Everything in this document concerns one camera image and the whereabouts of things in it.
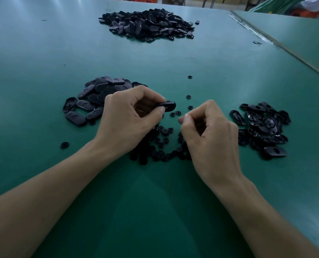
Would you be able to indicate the person's left hand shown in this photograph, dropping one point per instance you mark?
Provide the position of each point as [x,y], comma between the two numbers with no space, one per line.
[124,126]

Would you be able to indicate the person's right hand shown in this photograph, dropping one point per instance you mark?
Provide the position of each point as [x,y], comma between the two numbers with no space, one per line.
[213,147]

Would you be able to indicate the pile of small black buttons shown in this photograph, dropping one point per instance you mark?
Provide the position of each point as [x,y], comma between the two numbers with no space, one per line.
[157,147]

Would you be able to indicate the pile of black oval shells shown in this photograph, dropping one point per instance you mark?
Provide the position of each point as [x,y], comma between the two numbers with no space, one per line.
[264,129]

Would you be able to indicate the person's right forearm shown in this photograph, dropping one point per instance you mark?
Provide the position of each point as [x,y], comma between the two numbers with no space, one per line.
[267,225]

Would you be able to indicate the person's left forearm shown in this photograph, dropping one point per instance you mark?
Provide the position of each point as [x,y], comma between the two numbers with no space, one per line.
[41,209]

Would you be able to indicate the small black plastic scrap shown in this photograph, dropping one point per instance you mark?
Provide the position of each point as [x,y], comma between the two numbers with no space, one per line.
[257,42]

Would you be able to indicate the small open cardboard box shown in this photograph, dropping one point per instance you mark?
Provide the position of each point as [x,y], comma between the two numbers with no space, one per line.
[175,0]

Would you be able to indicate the green striped bag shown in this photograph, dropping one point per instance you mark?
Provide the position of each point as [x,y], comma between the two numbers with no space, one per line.
[278,4]

